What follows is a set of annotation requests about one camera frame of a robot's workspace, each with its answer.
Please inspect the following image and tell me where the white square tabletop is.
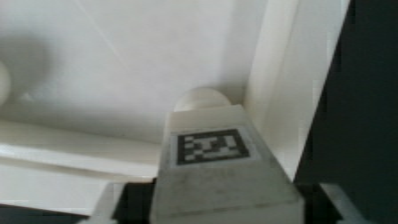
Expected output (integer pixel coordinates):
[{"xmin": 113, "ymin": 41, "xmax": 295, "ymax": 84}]
[{"xmin": 0, "ymin": 0, "xmax": 350, "ymax": 223}]

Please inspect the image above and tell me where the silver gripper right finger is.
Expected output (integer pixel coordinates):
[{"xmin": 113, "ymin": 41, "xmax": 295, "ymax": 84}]
[{"xmin": 295, "ymin": 183, "xmax": 373, "ymax": 224}]

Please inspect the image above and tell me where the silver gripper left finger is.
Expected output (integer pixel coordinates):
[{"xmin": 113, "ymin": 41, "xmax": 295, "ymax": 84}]
[{"xmin": 87, "ymin": 182, "xmax": 154, "ymax": 224}]

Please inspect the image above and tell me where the white table leg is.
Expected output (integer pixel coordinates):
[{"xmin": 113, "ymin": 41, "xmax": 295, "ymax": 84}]
[{"xmin": 149, "ymin": 88, "xmax": 304, "ymax": 224}]

